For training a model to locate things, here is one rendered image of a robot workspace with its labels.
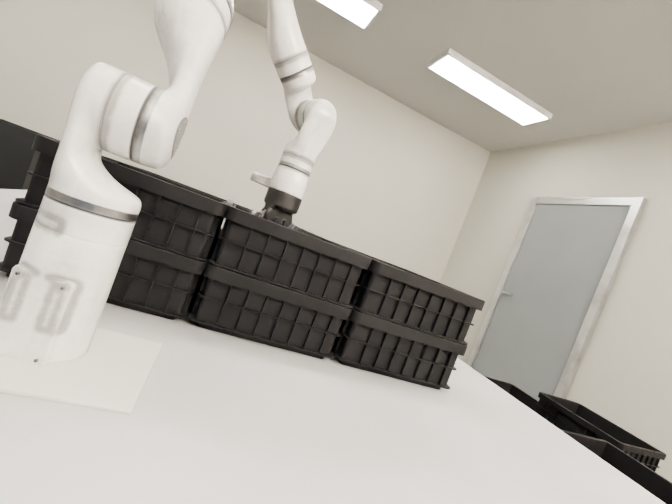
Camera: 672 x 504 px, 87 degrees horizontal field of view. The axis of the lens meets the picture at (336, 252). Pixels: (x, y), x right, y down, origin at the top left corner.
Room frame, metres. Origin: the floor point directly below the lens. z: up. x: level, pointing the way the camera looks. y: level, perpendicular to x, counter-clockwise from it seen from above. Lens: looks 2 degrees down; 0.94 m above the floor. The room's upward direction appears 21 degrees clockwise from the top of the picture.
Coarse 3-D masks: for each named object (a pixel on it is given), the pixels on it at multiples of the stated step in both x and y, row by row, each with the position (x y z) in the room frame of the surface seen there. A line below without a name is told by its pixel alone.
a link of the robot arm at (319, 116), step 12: (312, 108) 0.71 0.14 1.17; (324, 108) 0.71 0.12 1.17; (312, 120) 0.71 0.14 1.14; (324, 120) 0.72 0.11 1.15; (300, 132) 0.72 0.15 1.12; (312, 132) 0.72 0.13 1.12; (324, 132) 0.73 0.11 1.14; (288, 144) 0.74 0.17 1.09; (300, 144) 0.72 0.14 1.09; (312, 144) 0.73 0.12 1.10; (324, 144) 0.75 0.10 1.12; (288, 156) 0.73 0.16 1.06; (300, 156) 0.73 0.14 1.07; (312, 156) 0.74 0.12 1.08; (300, 168) 0.73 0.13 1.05; (312, 168) 0.76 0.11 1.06
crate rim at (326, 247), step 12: (228, 216) 0.63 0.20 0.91; (240, 216) 0.63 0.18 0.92; (252, 216) 0.64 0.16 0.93; (252, 228) 0.64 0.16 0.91; (264, 228) 0.65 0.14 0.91; (276, 228) 0.65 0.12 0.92; (288, 228) 0.66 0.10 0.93; (288, 240) 0.66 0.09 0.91; (300, 240) 0.67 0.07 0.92; (312, 240) 0.68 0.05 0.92; (324, 240) 1.06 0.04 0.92; (324, 252) 0.69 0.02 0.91; (336, 252) 0.69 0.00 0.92; (348, 252) 0.70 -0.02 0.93; (360, 264) 0.71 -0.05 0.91
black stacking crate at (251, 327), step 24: (216, 288) 0.65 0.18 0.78; (240, 288) 0.66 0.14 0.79; (264, 288) 0.66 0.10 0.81; (288, 288) 0.69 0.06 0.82; (192, 312) 0.66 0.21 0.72; (216, 312) 0.65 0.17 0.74; (240, 312) 0.66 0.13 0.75; (264, 312) 0.68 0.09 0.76; (288, 312) 0.69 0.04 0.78; (312, 312) 0.70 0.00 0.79; (336, 312) 0.71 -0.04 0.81; (240, 336) 0.67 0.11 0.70; (264, 336) 0.68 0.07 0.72; (288, 336) 0.70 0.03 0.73; (312, 336) 0.71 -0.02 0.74
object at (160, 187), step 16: (48, 144) 0.54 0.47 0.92; (112, 160) 0.86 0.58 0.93; (112, 176) 0.57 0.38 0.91; (128, 176) 0.58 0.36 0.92; (144, 176) 0.58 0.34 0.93; (160, 192) 0.59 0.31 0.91; (176, 192) 0.60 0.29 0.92; (192, 192) 0.61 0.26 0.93; (208, 208) 0.62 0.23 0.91; (224, 208) 0.63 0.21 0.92
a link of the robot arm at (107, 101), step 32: (96, 64) 0.38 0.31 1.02; (96, 96) 0.37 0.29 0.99; (128, 96) 0.38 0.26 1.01; (64, 128) 0.37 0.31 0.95; (96, 128) 0.38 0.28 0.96; (128, 128) 0.38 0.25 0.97; (64, 160) 0.36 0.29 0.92; (96, 160) 0.41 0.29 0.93; (64, 192) 0.37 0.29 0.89; (96, 192) 0.38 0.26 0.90; (128, 192) 0.42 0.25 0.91
